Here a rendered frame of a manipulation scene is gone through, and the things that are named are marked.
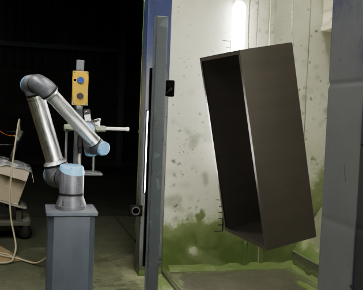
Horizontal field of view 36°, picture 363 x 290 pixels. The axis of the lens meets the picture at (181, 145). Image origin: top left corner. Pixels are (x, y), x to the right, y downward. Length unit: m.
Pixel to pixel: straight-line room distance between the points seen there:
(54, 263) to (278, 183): 1.41
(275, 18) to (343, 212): 3.18
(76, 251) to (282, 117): 1.47
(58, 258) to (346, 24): 2.39
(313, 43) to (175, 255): 2.03
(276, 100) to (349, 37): 1.79
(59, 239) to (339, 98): 2.24
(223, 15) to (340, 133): 2.96
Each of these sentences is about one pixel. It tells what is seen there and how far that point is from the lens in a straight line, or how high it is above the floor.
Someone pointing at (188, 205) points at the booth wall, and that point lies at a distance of 4.36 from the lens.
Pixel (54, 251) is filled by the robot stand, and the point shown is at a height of 0.41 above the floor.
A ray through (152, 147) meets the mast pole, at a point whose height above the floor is 1.11.
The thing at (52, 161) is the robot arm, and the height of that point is 0.92.
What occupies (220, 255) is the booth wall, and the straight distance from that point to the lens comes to 4.53.
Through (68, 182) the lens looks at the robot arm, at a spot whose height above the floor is 0.81.
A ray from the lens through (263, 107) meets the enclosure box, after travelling 3.29.
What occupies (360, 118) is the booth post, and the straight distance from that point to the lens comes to 1.50.
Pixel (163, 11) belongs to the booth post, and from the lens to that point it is 4.32.
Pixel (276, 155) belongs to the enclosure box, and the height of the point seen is 1.03.
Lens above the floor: 1.24
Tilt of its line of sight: 3 degrees down
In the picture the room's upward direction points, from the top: 2 degrees clockwise
